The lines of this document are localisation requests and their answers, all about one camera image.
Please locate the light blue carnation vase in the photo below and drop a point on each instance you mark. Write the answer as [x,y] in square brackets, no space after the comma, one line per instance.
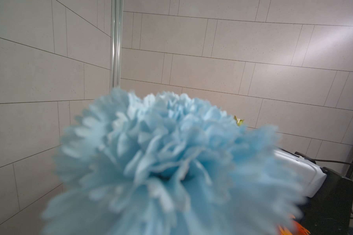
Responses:
[169,165]

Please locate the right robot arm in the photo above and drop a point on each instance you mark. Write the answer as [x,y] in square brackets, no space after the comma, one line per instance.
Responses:
[329,194]

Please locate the orange gerbera flower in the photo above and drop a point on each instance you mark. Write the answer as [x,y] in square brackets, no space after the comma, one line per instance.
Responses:
[294,229]

